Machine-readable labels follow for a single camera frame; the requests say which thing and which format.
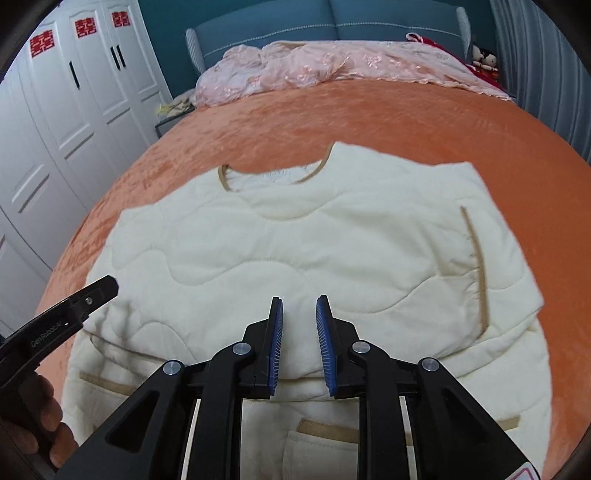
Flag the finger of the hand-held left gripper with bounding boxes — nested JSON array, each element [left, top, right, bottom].
[[65, 275, 121, 324]]

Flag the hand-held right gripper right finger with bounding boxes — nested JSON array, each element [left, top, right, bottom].
[[315, 295, 542, 480]]

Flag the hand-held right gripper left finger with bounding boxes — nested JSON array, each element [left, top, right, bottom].
[[55, 296, 284, 480]]

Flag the white quilted blanket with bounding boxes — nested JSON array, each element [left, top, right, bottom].
[[65, 142, 553, 480]]

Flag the person's left hand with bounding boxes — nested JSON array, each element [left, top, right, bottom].
[[0, 373, 77, 470]]

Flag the white wardrobe doors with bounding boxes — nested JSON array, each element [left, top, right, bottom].
[[0, 0, 174, 333]]

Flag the dark nightstand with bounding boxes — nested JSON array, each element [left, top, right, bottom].
[[154, 90, 195, 139]]

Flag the yellowish cloth on nightstand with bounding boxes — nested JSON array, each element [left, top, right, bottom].
[[158, 98, 193, 117]]

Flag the orange velvet bed blanket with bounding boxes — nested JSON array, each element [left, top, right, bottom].
[[34, 80, 591, 480]]

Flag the pink embroidered quilt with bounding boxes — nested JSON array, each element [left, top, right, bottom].
[[193, 39, 516, 108]]

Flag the blue padded headboard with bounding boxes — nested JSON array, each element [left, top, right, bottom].
[[185, 0, 472, 78]]

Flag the stuffed dolls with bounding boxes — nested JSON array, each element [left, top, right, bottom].
[[471, 44, 500, 71]]

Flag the grey curtain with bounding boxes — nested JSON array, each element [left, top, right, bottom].
[[489, 0, 591, 164]]

